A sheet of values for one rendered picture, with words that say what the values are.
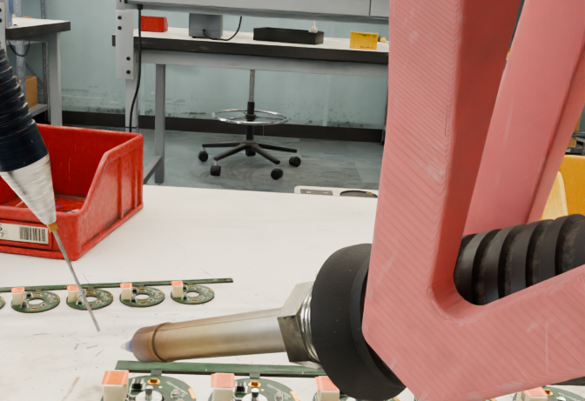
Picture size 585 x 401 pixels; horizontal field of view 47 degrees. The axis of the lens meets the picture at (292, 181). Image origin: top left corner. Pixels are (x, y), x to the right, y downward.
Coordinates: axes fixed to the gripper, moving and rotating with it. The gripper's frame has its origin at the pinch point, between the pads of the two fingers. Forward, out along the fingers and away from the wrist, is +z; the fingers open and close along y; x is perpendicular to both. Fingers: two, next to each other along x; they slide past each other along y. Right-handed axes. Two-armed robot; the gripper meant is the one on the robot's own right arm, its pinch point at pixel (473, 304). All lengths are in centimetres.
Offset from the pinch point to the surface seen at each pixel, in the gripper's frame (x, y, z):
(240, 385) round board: -3.8, -3.4, 9.3
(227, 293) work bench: -13.4, -16.8, 21.9
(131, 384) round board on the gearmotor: -5.6, -1.3, 10.4
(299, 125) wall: -214, -336, 209
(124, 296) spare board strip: -16.1, -11.8, 23.0
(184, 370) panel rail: -5.3, -3.0, 10.3
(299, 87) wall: -227, -335, 187
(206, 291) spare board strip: -14.0, -15.7, 22.0
